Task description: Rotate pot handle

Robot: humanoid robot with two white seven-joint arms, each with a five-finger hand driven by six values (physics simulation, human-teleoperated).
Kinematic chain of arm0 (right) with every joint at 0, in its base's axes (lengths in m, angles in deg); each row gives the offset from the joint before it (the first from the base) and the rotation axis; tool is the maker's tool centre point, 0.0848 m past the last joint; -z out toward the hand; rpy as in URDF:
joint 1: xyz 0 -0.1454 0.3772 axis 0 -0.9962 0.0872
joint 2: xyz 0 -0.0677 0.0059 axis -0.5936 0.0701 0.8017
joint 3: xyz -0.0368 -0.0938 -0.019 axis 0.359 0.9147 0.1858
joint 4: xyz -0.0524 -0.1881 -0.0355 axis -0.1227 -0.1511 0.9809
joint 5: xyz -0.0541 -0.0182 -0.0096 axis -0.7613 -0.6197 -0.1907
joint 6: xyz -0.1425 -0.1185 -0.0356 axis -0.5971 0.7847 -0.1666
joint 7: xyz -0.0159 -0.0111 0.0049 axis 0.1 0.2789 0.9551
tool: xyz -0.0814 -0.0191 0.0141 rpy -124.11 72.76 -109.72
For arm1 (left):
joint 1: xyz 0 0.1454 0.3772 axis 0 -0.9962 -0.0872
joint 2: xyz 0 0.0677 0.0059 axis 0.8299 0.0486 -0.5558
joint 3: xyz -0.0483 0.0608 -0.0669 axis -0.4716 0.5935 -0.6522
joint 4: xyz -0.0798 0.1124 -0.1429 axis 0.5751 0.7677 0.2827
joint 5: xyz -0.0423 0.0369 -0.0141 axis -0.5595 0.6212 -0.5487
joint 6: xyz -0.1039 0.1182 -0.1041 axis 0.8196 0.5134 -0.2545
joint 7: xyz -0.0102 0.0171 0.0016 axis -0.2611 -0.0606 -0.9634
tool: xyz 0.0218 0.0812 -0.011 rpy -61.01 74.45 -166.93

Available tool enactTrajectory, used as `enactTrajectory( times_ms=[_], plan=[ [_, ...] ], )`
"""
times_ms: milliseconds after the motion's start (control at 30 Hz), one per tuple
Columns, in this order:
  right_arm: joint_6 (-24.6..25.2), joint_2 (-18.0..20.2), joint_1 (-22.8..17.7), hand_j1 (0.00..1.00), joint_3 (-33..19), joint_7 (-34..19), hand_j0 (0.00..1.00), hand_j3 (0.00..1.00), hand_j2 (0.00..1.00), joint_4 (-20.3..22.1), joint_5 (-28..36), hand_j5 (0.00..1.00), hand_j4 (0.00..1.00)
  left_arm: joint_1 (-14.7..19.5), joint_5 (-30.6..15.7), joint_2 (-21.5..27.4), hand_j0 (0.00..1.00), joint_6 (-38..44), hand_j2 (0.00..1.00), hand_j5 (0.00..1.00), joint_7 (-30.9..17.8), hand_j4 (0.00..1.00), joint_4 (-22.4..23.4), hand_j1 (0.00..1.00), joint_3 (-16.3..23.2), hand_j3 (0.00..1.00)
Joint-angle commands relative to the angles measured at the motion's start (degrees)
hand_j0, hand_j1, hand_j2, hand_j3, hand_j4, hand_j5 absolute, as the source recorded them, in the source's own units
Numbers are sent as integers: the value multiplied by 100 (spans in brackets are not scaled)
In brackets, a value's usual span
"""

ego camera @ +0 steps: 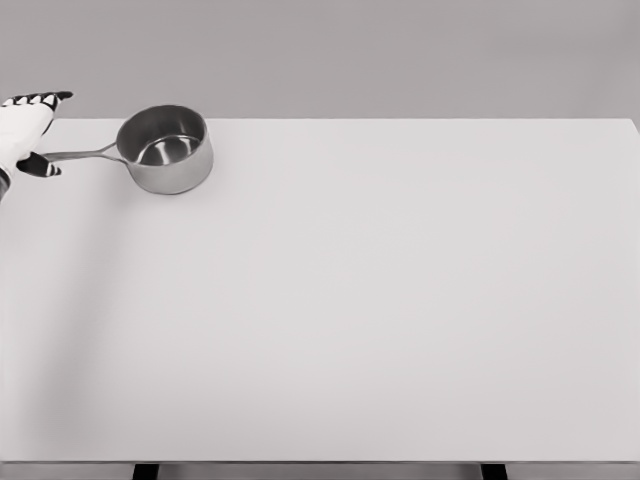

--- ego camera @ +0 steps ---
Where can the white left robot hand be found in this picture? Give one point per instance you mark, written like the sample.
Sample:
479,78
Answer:
22,130

